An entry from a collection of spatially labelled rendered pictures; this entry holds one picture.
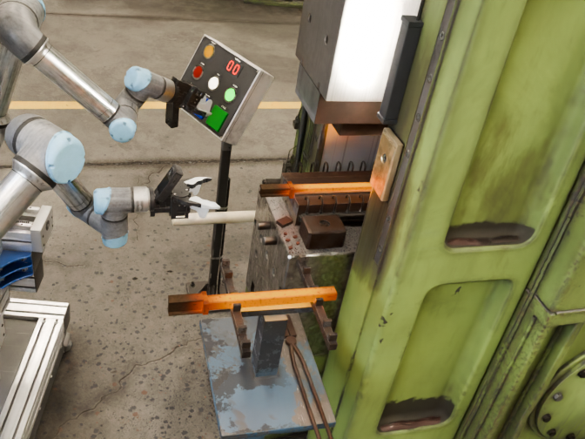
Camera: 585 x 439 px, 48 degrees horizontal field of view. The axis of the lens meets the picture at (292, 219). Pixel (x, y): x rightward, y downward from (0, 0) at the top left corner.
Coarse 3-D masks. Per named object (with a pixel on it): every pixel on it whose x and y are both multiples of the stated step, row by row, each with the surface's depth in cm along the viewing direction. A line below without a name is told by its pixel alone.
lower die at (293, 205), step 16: (288, 176) 213; (304, 176) 214; (320, 176) 215; (336, 176) 217; (352, 176) 216; (368, 176) 218; (304, 192) 202; (320, 192) 204; (336, 192) 205; (352, 192) 207; (368, 192) 209; (288, 208) 208; (304, 208) 199; (336, 208) 203; (352, 208) 205
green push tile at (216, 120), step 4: (216, 108) 231; (220, 108) 230; (212, 112) 232; (216, 112) 231; (220, 112) 230; (224, 112) 229; (212, 116) 232; (216, 116) 231; (220, 116) 230; (224, 116) 229; (208, 120) 233; (212, 120) 231; (216, 120) 230; (220, 120) 229; (224, 120) 229; (208, 124) 232; (212, 124) 231; (216, 124) 230; (220, 124) 229; (212, 128) 231; (216, 128) 230; (220, 128) 230
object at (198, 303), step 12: (300, 288) 166; (312, 288) 166; (324, 288) 167; (168, 300) 155; (180, 300) 154; (192, 300) 155; (204, 300) 156; (216, 300) 158; (228, 300) 158; (240, 300) 159; (252, 300) 160; (264, 300) 160; (276, 300) 162; (288, 300) 163; (300, 300) 164; (312, 300) 165; (324, 300) 166; (168, 312) 156; (180, 312) 156; (192, 312) 157; (204, 312) 157
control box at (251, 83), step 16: (224, 48) 234; (192, 64) 243; (208, 64) 238; (224, 64) 233; (240, 64) 228; (192, 80) 241; (208, 80) 237; (224, 80) 232; (240, 80) 227; (256, 80) 224; (208, 96) 236; (224, 96) 231; (240, 96) 226; (256, 96) 228; (240, 112) 227; (208, 128) 233; (224, 128) 229; (240, 128) 232
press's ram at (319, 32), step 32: (320, 0) 172; (352, 0) 157; (384, 0) 159; (416, 0) 162; (320, 32) 173; (352, 32) 162; (384, 32) 165; (320, 64) 175; (352, 64) 168; (384, 64) 170; (352, 96) 174
